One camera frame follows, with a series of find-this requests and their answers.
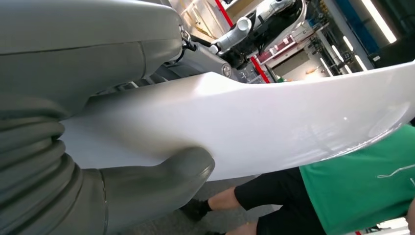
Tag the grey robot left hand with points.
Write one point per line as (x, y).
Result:
(81, 48)

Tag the red barrier tape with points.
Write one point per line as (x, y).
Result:
(261, 71)

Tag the ceiling strip light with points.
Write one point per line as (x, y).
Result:
(348, 43)
(378, 21)
(361, 62)
(326, 66)
(337, 53)

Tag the blue steel beam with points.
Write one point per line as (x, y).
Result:
(353, 22)

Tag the person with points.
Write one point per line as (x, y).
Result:
(356, 194)

